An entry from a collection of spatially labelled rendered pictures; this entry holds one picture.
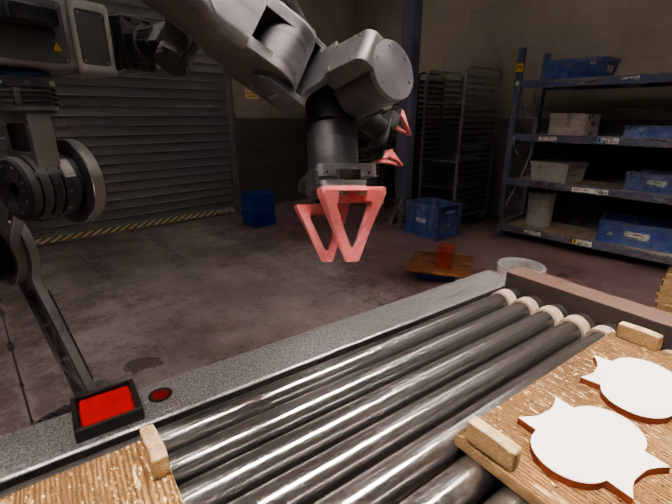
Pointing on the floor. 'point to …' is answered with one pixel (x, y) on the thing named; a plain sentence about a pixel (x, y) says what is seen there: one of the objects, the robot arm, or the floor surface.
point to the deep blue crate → (433, 218)
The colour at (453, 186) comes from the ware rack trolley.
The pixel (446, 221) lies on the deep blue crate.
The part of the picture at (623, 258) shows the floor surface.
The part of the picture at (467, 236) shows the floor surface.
